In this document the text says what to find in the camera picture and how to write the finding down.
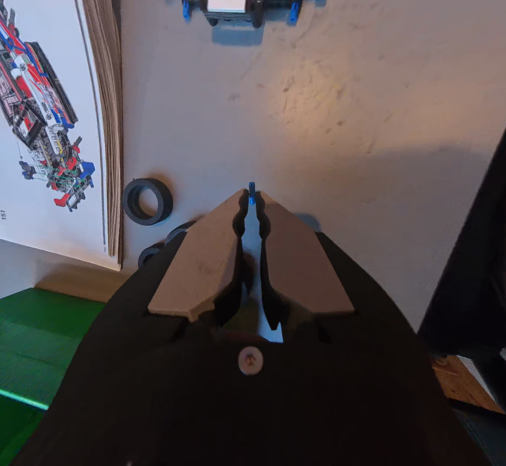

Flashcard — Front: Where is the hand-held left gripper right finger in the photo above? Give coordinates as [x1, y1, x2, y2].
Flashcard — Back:
[256, 190, 356, 330]

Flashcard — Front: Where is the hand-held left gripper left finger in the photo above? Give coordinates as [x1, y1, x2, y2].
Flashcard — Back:
[147, 188, 246, 322]

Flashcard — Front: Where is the green plastic bin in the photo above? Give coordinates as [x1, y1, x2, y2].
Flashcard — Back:
[0, 287, 107, 466]

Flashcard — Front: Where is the grey desk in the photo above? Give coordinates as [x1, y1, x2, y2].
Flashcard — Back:
[0, 0, 506, 372]

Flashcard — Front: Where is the black rubber toy tyre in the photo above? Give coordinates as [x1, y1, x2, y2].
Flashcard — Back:
[164, 221, 198, 245]
[138, 242, 167, 269]
[122, 177, 174, 226]

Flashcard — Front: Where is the open instruction booklet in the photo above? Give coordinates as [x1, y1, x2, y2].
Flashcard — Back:
[0, 0, 125, 271]

